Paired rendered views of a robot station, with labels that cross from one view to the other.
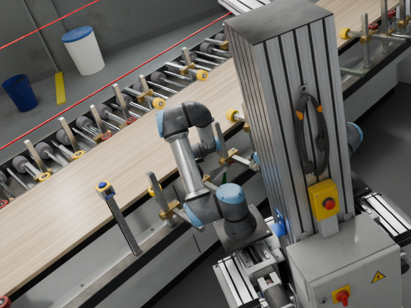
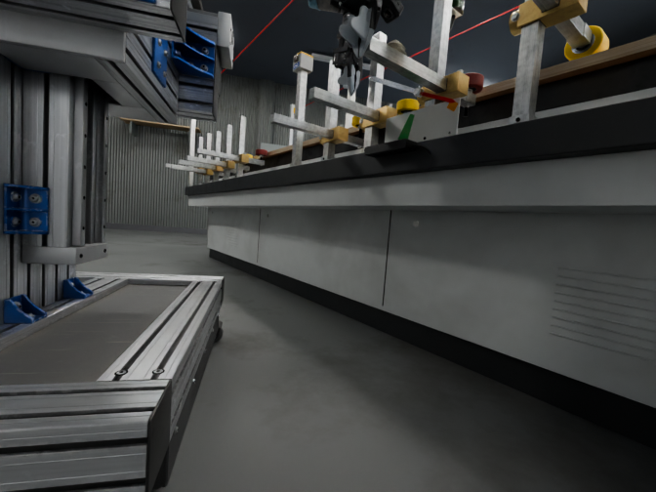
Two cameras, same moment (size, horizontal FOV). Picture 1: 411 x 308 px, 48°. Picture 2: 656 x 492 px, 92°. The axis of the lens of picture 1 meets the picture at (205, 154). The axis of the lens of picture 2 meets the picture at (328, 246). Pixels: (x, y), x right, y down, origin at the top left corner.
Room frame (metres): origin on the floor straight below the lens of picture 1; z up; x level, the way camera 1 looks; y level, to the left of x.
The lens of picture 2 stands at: (1.93, -1.03, 0.45)
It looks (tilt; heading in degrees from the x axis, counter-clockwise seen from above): 4 degrees down; 83
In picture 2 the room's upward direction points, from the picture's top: 4 degrees clockwise
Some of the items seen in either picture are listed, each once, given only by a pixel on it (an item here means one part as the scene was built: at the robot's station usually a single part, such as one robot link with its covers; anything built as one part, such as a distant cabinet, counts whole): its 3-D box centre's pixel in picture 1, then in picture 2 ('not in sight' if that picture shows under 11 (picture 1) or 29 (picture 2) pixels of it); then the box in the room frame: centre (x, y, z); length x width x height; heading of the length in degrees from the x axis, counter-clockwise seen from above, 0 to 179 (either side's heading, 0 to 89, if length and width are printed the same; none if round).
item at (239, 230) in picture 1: (238, 219); not in sight; (1.52, -0.05, 1.09); 0.15 x 0.15 x 0.10
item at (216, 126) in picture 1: (224, 153); (435, 75); (2.31, -0.11, 0.89); 0.04 x 0.04 x 0.48; 30
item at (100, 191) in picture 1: (105, 190); (303, 64); (1.93, 0.55, 1.18); 0.07 x 0.07 x 0.08; 30
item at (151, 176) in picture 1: (162, 203); (331, 119); (2.06, 0.32, 0.88); 0.04 x 0.04 x 0.48; 30
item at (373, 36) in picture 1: (373, 36); not in sight; (3.06, -1.46, 0.95); 0.50 x 0.04 x 0.04; 30
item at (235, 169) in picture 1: (229, 175); (417, 126); (2.27, -0.10, 0.75); 0.26 x 0.01 x 0.10; 120
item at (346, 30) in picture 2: not in sight; (349, 35); (2.03, -0.30, 0.86); 0.06 x 0.03 x 0.09; 30
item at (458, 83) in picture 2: (228, 157); (441, 91); (2.32, -0.13, 0.84); 0.14 x 0.06 x 0.05; 120
